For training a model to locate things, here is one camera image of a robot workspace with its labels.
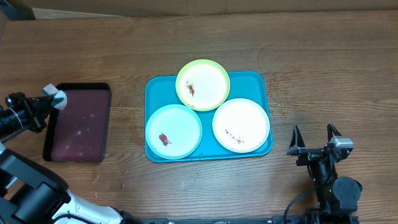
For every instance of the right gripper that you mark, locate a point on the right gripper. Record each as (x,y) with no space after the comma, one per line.
(296,146)

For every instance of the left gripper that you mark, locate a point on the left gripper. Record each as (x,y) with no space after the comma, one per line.
(34,107)

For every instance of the green dish sponge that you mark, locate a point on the green dish sponge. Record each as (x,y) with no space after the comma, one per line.
(59,99)

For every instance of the light blue plate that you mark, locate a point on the light blue plate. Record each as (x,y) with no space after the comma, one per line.
(173,132)

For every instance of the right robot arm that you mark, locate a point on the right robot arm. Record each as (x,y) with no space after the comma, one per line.
(337,197)

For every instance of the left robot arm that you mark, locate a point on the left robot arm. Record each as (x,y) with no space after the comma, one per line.
(31,193)

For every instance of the black tray with red liquid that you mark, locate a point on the black tray with red liquid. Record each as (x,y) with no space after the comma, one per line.
(78,125)

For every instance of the teal plastic serving tray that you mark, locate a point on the teal plastic serving tray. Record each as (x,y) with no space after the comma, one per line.
(160,91)

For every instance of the white plate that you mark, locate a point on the white plate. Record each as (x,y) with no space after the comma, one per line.
(241,125)

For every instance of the green rimmed plate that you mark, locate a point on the green rimmed plate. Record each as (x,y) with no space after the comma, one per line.
(202,85)

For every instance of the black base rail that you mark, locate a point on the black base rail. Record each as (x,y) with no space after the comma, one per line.
(248,221)

